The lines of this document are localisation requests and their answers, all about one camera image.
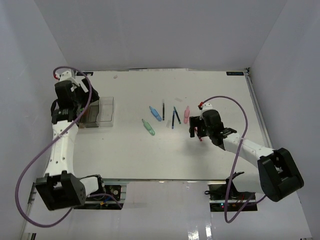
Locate red pen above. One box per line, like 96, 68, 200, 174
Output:
194, 127, 203, 142

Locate pink transparent highlighter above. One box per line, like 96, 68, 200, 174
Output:
183, 106, 190, 124

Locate black pen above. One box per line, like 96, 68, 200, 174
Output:
162, 99, 165, 121

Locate green transparent highlighter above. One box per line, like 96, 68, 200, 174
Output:
142, 119, 156, 136

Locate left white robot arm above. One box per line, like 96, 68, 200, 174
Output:
35, 80, 106, 211

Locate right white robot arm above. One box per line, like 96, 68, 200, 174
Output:
189, 109, 305, 202

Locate green pen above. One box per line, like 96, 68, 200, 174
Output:
173, 106, 181, 124

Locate blue pen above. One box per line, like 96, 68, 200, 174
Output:
171, 110, 175, 130

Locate grey transparent container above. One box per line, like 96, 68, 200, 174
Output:
79, 105, 99, 129

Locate left blue table label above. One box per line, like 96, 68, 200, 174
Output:
77, 71, 94, 76

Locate blue table label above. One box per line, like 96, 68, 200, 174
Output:
226, 71, 244, 76
77, 71, 94, 76

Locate blue transparent highlighter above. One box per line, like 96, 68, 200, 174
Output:
149, 106, 162, 122

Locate right blue table label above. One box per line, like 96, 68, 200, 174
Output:
226, 71, 244, 76

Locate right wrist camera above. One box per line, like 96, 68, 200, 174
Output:
198, 102, 213, 113

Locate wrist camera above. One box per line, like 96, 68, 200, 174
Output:
198, 102, 213, 113
58, 69, 88, 93

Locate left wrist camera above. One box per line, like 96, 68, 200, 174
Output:
58, 69, 88, 93

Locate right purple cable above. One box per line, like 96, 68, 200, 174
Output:
202, 95, 267, 224

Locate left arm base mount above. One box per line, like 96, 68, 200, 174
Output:
85, 185, 123, 210

